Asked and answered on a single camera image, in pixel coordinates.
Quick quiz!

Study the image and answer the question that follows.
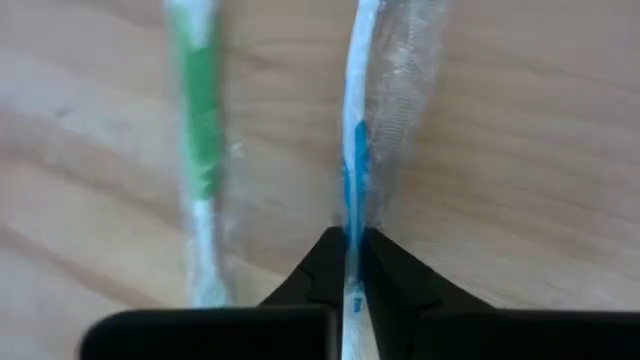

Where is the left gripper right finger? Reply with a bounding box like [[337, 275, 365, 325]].
[[362, 227, 494, 360]]

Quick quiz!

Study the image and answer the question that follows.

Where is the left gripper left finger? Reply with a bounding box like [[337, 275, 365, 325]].
[[259, 227, 347, 360]]

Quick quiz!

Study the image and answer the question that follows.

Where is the blue toothbrush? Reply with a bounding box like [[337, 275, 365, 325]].
[[332, 0, 449, 360]]

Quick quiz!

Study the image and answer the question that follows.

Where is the green wrapped toothbrush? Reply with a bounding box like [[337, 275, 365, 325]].
[[162, 0, 246, 309]]

